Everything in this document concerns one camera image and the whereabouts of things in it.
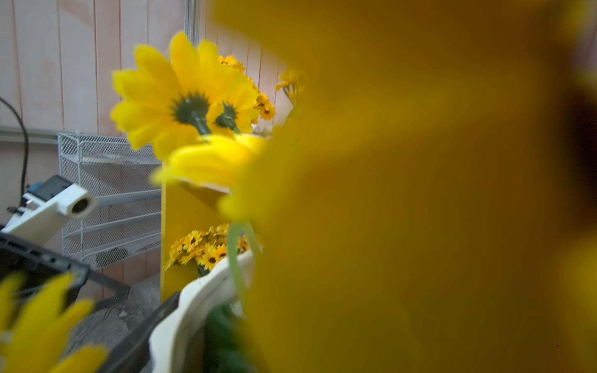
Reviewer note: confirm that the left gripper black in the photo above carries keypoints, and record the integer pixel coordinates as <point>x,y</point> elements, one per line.
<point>38,266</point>

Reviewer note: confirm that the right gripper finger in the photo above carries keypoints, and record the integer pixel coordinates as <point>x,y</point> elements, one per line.
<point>132,354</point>

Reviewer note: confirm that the sunflower pot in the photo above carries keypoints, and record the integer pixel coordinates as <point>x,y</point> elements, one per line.
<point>202,251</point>
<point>34,338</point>
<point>431,204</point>
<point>170,102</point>

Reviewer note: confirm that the yellow shelf unit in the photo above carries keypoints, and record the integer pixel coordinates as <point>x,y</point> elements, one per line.
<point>185,206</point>

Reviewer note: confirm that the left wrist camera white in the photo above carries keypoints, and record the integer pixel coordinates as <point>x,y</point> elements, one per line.
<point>49,207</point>

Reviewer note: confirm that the white wire mesh rack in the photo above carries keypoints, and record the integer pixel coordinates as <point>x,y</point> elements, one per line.
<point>127,219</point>

